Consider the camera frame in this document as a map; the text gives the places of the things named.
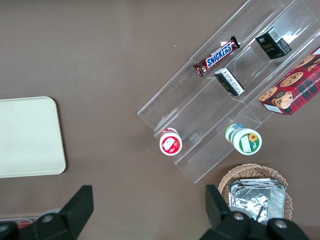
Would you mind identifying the small black cosmetics box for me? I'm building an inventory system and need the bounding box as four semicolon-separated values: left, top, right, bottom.
254;26;293;60
213;67;245;97

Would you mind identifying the beige plastic tray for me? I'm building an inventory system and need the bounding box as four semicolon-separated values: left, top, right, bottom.
0;96;67;179

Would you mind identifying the Snickers chocolate bar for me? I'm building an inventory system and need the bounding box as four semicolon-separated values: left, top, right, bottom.
192;35;241;78

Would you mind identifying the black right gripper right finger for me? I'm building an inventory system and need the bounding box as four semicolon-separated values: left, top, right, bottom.
199;184;253;240

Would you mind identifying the clear acrylic stepped shelf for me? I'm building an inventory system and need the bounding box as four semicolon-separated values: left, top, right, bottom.
136;0;320;185

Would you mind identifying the red lid yogurt cup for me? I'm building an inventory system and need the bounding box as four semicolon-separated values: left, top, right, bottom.
159;126;183;156

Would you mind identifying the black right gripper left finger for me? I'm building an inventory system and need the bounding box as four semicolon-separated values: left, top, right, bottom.
32;184;95;240

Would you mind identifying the light wicker basket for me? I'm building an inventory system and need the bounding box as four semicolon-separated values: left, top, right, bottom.
218;163;293;223

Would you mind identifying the green lid yogurt cup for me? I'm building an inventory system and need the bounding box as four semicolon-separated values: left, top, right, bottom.
224;123;263;155

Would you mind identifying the aluminium foil tray stack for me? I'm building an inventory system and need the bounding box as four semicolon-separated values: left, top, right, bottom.
228;177;287;226

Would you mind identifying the red tartan cookie box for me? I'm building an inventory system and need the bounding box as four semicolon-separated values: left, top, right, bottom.
258;46;320;117

